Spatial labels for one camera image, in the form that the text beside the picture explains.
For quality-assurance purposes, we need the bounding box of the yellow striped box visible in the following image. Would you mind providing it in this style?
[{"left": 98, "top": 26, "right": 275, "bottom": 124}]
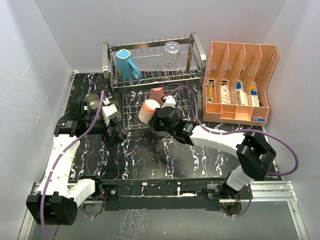
[{"left": 206, "top": 80, "right": 216, "bottom": 103}]

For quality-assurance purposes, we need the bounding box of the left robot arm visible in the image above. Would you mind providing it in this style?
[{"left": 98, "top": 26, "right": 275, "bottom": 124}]
[{"left": 26, "top": 100, "right": 124, "bottom": 226}]

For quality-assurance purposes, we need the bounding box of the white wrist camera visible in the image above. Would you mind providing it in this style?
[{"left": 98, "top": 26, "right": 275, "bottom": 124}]
[
  {"left": 161, "top": 95, "right": 176, "bottom": 108},
  {"left": 101, "top": 98, "right": 118, "bottom": 126}
]

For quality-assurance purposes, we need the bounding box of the dusty pink tumbler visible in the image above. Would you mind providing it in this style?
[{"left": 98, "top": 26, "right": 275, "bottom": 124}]
[{"left": 149, "top": 87, "right": 164, "bottom": 104}]

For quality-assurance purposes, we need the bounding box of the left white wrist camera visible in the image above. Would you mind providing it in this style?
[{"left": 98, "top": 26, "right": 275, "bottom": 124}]
[{"left": 101, "top": 98, "right": 118, "bottom": 126}]

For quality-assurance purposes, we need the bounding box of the steel two-tier dish rack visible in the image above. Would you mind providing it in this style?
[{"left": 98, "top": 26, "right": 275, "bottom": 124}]
[{"left": 102, "top": 32, "right": 207, "bottom": 132}]

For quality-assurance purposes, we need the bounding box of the orange plastic file organizer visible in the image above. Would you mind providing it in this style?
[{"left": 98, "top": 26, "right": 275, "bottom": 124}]
[{"left": 202, "top": 41, "right": 280, "bottom": 126}]

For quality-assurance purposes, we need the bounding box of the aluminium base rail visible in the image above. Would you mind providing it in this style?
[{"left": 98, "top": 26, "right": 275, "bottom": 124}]
[{"left": 17, "top": 181, "right": 308, "bottom": 240}]

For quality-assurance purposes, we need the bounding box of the peach handled mug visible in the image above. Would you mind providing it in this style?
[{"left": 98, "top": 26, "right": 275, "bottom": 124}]
[{"left": 138, "top": 99, "right": 161, "bottom": 124}]

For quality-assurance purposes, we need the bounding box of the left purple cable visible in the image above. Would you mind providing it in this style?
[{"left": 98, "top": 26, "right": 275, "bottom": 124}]
[{"left": 39, "top": 90, "right": 106, "bottom": 240}]

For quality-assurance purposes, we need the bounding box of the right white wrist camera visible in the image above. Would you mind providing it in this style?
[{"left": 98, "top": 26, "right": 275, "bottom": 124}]
[{"left": 161, "top": 95, "right": 176, "bottom": 108}]

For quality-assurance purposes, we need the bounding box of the blue white box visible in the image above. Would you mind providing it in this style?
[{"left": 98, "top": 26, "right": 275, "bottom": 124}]
[{"left": 235, "top": 81, "right": 260, "bottom": 107}]

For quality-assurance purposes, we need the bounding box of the cream and brown steel cup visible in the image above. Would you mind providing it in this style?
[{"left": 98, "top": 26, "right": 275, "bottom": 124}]
[{"left": 84, "top": 94, "right": 100, "bottom": 112}]

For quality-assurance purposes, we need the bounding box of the white medicine box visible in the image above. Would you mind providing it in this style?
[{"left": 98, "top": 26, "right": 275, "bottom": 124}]
[{"left": 220, "top": 84, "right": 231, "bottom": 105}]

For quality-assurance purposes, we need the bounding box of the clear glass cup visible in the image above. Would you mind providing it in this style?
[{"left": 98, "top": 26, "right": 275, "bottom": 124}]
[{"left": 162, "top": 41, "right": 181, "bottom": 71}]

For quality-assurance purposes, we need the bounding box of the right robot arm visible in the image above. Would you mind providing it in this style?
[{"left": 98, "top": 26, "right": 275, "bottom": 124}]
[{"left": 148, "top": 106, "right": 277, "bottom": 199}]

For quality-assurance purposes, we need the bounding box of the small blue cap item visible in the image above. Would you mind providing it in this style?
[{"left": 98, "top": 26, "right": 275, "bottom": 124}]
[{"left": 251, "top": 116, "right": 265, "bottom": 122}]

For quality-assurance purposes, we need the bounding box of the blue handled mug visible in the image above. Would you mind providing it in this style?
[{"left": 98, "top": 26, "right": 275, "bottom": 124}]
[{"left": 115, "top": 49, "right": 142, "bottom": 82}]

